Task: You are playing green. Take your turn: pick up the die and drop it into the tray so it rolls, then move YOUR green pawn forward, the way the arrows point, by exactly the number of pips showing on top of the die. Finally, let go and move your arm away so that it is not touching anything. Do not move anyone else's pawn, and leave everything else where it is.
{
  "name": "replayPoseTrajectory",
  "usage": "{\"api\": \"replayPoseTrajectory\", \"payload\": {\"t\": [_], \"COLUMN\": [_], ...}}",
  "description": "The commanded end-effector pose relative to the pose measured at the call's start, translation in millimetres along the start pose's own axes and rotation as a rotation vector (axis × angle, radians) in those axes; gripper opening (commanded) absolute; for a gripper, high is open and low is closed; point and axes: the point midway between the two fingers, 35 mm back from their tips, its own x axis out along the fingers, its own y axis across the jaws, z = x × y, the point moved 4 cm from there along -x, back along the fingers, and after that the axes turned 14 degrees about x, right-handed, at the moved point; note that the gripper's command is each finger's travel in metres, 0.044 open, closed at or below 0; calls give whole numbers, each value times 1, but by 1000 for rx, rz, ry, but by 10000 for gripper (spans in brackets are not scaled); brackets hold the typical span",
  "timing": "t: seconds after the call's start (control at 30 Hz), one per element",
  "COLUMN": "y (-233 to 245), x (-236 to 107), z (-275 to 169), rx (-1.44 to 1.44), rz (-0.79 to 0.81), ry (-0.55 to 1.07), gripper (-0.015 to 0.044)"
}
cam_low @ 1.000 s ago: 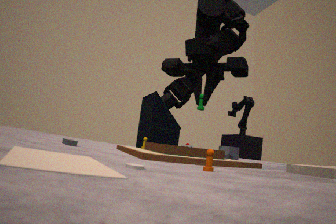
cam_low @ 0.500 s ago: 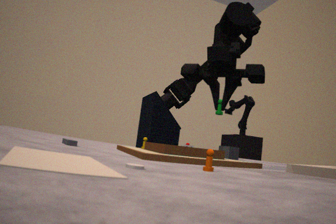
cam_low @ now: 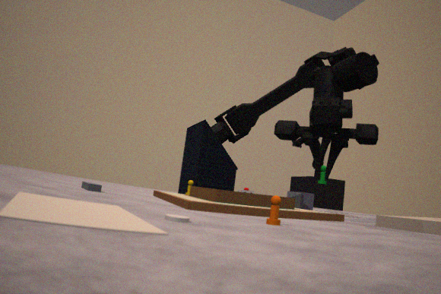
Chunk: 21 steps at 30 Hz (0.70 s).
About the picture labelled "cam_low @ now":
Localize green game pawn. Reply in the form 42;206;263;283
317;165;326;185

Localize orange pawn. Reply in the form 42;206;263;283
266;195;281;225

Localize yellow pawn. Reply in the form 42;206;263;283
186;180;193;196

